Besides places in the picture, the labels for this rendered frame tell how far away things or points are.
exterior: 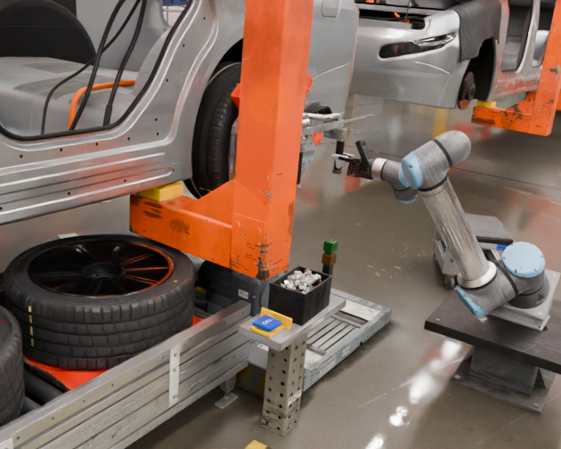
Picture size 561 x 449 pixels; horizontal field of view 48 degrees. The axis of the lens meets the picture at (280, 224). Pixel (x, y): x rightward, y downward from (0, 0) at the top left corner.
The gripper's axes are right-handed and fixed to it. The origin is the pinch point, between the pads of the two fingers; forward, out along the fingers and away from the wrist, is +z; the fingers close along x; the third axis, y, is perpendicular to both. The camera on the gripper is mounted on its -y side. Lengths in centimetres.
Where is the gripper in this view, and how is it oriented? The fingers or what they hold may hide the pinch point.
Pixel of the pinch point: (335, 153)
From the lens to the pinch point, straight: 285.6
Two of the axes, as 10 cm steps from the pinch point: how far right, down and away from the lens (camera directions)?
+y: -0.8, 9.4, 3.4
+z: -8.2, -2.6, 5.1
